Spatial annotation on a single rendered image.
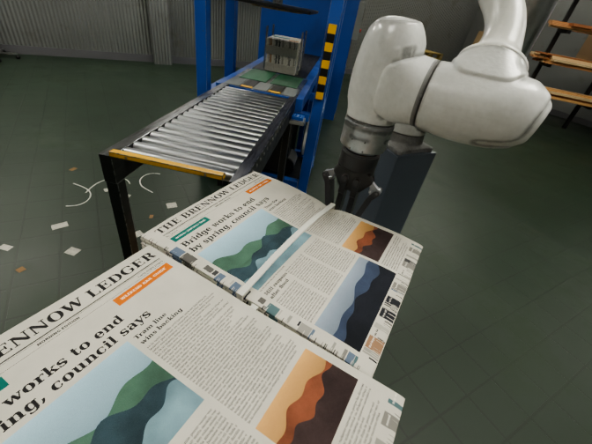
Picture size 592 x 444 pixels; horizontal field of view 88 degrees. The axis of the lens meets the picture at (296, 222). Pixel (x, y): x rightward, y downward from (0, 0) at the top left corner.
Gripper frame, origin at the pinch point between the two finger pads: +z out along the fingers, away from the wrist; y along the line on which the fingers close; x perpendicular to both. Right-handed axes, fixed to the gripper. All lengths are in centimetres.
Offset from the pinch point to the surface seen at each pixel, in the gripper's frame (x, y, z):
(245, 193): -15.1, -15.7, -10.3
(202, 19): 128, -155, -20
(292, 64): 215, -130, 7
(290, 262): -25.9, 0.4, -9.9
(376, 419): -40.1, 17.7, -10.6
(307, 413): -43.2, 11.8, -10.6
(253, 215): -19.9, -10.5, -10.1
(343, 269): -22.2, 7.5, -10.0
